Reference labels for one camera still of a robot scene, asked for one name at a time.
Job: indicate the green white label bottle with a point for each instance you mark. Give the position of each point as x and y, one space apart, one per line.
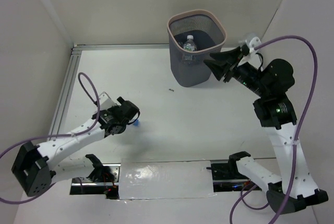
190 46

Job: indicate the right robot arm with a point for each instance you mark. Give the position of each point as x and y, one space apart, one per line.
277 117

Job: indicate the crushed blue cap bottle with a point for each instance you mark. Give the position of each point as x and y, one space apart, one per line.
136 123

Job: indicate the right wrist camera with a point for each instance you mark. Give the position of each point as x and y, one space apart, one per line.
247 46

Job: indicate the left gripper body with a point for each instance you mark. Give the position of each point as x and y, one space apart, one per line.
115 129

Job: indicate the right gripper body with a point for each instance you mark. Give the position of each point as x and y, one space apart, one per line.
247 73

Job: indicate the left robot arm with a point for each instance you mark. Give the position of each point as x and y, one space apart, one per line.
37 167

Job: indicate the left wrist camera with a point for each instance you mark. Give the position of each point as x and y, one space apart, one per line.
104 100

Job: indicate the aluminium frame rail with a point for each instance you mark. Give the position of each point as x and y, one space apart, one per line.
209 121

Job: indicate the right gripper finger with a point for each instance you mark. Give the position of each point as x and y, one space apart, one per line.
233 55
219 69

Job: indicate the grey mesh waste bin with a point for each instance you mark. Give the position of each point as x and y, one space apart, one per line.
209 36

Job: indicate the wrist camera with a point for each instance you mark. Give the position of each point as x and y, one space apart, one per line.
104 100
247 46

